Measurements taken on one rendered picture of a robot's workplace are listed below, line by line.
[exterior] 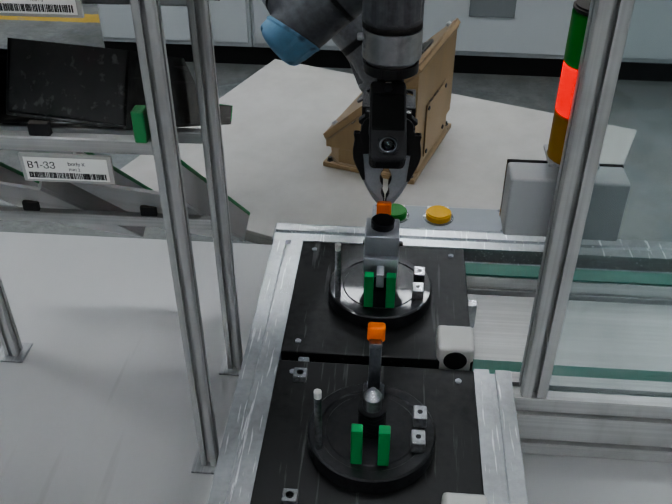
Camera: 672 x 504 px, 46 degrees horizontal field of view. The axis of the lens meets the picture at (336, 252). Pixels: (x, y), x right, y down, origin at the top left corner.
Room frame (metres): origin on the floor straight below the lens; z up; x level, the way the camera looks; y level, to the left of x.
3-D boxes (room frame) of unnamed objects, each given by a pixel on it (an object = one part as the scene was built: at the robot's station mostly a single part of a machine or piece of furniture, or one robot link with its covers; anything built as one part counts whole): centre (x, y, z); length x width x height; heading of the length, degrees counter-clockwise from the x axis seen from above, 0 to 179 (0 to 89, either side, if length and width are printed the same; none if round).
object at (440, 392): (0.58, -0.04, 1.01); 0.24 x 0.24 x 0.13; 85
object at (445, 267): (0.84, -0.06, 0.96); 0.24 x 0.24 x 0.02; 85
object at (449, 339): (0.73, -0.15, 0.97); 0.05 x 0.05 x 0.04; 85
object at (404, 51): (0.95, -0.07, 1.28); 0.08 x 0.08 x 0.05
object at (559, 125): (0.71, -0.24, 1.28); 0.05 x 0.05 x 0.05
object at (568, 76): (0.71, -0.24, 1.33); 0.05 x 0.05 x 0.05
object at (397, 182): (0.96, -0.09, 1.10); 0.06 x 0.03 x 0.09; 175
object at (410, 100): (0.96, -0.07, 1.20); 0.09 x 0.08 x 0.12; 175
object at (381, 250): (0.83, -0.06, 1.06); 0.08 x 0.04 x 0.07; 175
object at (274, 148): (1.43, -0.10, 0.84); 0.90 x 0.70 x 0.03; 64
